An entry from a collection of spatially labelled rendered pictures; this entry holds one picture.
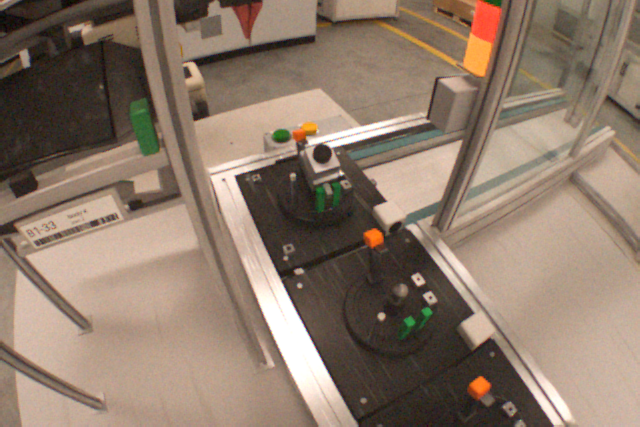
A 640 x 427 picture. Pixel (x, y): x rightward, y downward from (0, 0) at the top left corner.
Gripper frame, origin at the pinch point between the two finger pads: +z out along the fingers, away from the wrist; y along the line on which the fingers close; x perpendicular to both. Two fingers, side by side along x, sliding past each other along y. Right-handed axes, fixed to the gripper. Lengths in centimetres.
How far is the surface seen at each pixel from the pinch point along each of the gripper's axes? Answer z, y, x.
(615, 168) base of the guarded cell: 37, 122, -44
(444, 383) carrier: 26, 6, -59
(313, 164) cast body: 14.2, 3.0, -23.3
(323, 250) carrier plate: 25.9, 1.4, -31.0
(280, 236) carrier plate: 25.8, -4.0, -25.6
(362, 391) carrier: 26, -4, -54
